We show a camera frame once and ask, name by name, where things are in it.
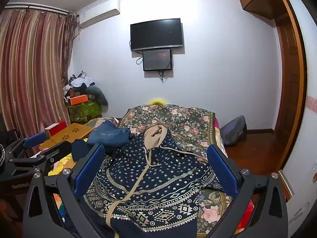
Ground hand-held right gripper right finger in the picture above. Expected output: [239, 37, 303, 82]
[204, 144, 290, 238]

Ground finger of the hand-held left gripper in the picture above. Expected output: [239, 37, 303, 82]
[9, 141, 73, 172]
[4, 131, 48, 158]

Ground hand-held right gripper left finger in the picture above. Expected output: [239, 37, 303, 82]
[23, 144, 106, 238]

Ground navy patterned hoodie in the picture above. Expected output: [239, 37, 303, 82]
[83, 123, 232, 238]

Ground brown cardboard box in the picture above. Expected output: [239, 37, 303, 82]
[38, 122, 94, 152]

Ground red box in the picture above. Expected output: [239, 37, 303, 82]
[45, 121, 68, 137]

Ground grey backpack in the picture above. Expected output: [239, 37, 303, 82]
[219, 115, 247, 147]

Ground folded blue jeans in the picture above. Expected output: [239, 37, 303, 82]
[87, 120, 135, 153]

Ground green patterned cloth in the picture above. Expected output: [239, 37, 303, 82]
[67, 101, 102, 123]

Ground orange box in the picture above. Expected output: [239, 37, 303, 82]
[68, 94, 90, 105]

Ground striped pink curtain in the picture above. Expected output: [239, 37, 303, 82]
[0, 10, 75, 144]

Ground floral bedspread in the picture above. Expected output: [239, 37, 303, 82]
[48, 104, 255, 238]

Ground pile of clutter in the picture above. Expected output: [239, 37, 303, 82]
[62, 71, 96, 100]

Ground grey stuffed cushion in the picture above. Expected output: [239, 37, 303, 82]
[85, 85, 109, 109]

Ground wooden door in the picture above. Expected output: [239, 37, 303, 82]
[272, 0, 309, 171]

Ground white air conditioner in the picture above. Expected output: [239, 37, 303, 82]
[76, 0, 121, 28]

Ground pink wall sticker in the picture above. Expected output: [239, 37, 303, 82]
[306, 95, 317, 116]

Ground small black wall monitor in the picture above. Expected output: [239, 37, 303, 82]
[142, 49, 173, 71]

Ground curtain rail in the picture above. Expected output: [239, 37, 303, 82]
[4, 2, 71, 15]

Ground large black wall television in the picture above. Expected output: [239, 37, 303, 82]
[130, 18, 184, 52]

